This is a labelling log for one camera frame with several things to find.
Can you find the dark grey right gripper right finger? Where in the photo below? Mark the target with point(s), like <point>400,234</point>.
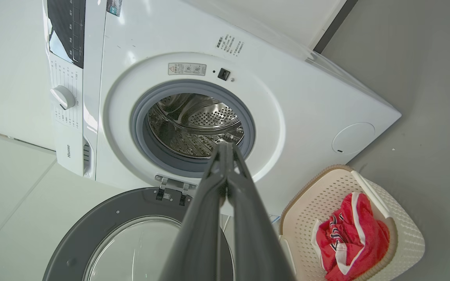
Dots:
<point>256,242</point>

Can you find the black washer display panel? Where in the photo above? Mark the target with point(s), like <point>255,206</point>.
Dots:
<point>66,31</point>

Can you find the red and white garment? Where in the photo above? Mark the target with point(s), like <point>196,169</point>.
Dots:
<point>358,238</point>

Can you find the white detergent drawer with logo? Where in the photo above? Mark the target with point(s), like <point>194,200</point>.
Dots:
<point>72,152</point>

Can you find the grey round washer door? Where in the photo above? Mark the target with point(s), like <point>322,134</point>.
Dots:
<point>92,234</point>

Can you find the metal door hinge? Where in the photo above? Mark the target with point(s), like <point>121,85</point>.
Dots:
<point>172,189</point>

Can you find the beige perforated laundry basket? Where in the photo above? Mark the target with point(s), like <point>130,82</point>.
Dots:
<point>404,234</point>

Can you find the small dark label sticker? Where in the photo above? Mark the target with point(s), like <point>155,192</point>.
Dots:
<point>114,7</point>

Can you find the steel perforated washer drum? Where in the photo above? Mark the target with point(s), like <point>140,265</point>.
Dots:
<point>193,125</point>

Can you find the round white filter cover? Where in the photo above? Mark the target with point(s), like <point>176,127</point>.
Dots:
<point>353,138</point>

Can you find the grey warning sticker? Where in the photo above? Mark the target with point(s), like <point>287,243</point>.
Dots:
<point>186,69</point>

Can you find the black door latch socket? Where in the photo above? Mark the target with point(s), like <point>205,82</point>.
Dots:
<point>224,74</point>

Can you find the white round program dial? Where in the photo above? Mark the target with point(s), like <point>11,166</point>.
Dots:
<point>63,97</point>

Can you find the white front-load washing machine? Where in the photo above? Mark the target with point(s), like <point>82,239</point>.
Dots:
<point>307,109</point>

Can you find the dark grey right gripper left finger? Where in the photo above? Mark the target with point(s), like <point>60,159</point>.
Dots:
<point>197,242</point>

